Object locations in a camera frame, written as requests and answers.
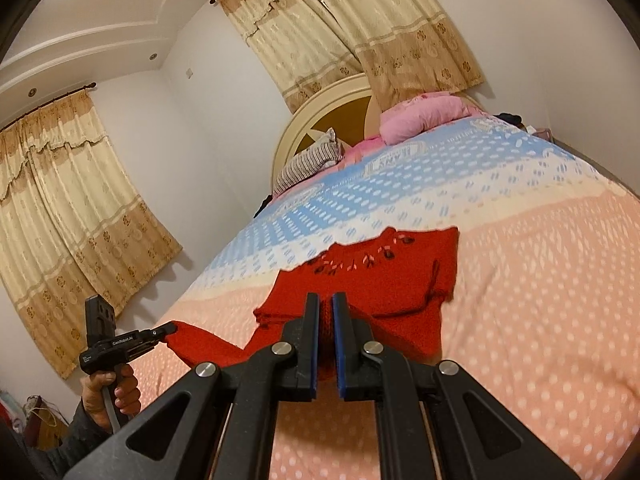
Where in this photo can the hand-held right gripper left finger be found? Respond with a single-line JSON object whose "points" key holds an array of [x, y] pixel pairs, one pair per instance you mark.
{"points": [[315, 350]]}

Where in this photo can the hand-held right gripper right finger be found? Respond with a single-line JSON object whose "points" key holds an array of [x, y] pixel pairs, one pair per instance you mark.
{"points": [[337, 355]]}

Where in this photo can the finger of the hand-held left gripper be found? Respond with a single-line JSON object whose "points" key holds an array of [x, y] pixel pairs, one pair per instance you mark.
{"points": [[162, 332]]}

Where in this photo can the red embroidered knit sweater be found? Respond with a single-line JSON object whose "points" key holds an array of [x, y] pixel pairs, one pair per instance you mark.
{"points": [[400, 285]]}

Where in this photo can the person's left forearm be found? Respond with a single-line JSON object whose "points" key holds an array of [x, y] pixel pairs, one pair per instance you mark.
{"points": [[75, 445]]}

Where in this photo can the person's left hand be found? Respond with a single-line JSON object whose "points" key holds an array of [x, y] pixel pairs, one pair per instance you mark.
{"points": [[125, 390]]}

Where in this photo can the wooden cabinet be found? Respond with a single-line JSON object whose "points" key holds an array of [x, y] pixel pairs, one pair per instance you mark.
{"points": [[47, 432]]}

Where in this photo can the beige patterned curtain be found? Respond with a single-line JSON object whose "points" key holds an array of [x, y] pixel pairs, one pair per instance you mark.
{"points": [[75, 220], [410, 30], [295, 40]]}

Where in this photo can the striped pillow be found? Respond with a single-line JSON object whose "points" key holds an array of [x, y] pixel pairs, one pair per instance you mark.
{"points": [[305, 162]]}

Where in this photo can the dotted pink blue bed cover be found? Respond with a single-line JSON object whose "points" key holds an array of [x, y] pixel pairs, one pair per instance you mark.
{"points": [[525, 310]]}

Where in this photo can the pink patterned pillow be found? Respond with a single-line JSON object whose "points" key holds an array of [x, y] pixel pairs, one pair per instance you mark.
{"points": [[362, 149]]}

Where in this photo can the cream wooden headboard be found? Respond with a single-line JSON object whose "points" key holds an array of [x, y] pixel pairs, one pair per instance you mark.
{"points": [[310, 120]]}

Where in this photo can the dark curtain rod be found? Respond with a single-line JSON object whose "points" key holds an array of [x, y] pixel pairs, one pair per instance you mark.
{"points": [[50, 106]]}

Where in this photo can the dark cloth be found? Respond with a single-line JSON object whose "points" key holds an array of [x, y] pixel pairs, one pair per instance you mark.
{"points": [[510, 119]]}

